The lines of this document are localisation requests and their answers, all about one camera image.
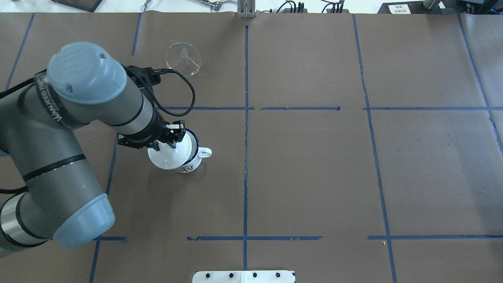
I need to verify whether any aluminium frame post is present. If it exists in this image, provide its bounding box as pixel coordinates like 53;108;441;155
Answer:
237;0;257;18

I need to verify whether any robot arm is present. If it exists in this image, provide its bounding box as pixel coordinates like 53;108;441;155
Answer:
0;42;196;258

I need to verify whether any black box with label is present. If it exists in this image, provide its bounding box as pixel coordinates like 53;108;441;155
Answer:
377;1;422;15

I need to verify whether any white ceramic lid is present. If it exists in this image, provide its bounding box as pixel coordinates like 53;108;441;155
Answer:
147;131;193;170

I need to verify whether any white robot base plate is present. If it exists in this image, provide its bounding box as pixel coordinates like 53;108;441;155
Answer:
192;270;296;283

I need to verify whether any white enamel mug blue rim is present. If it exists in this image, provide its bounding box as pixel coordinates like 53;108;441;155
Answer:
174;129;213;173

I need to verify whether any dark framed tray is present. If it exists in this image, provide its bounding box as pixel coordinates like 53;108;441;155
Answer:
52;0;102;13

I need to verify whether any black power strip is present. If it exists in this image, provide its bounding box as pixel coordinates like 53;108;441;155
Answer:
265;7;298;14

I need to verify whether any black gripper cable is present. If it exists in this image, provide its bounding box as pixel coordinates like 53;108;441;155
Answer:
126;67;196;117

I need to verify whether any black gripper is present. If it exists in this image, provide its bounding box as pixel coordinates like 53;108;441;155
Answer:
118;110;186;150

